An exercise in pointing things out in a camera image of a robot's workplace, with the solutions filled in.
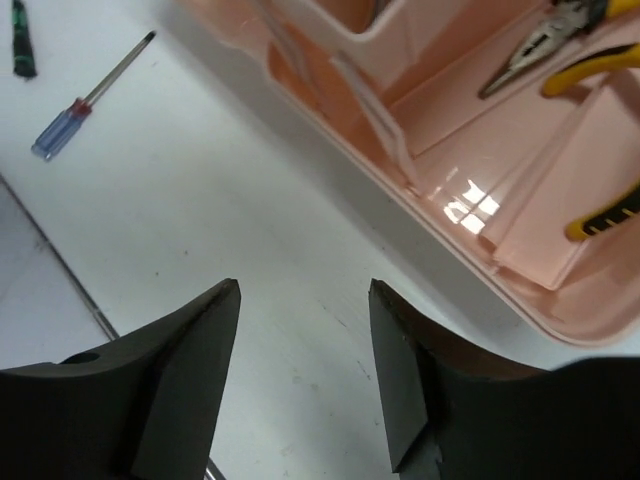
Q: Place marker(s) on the yellow needle-nose pliers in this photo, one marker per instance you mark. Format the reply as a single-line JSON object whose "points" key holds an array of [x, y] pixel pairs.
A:
{"points": [[566, 20], [626, 205]]}

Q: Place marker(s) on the black green slim screwdriver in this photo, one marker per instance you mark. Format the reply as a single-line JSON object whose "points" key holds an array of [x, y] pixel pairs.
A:
{"points": [[23, 55]]}

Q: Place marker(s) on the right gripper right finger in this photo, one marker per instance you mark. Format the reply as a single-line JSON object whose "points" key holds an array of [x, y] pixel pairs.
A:
{"points": [[454, 410]]}

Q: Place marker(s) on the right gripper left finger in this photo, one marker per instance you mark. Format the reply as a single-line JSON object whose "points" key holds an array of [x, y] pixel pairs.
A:
{"points": [[143, 406]]}

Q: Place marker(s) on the blue red handle screwdriver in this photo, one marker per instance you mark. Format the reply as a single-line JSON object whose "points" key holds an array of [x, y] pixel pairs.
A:
{"points": [[68, 122]]}

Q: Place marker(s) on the pink plastic toolbox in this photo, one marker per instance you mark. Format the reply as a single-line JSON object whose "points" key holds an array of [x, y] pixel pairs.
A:
{"points": [[394, 84]]}

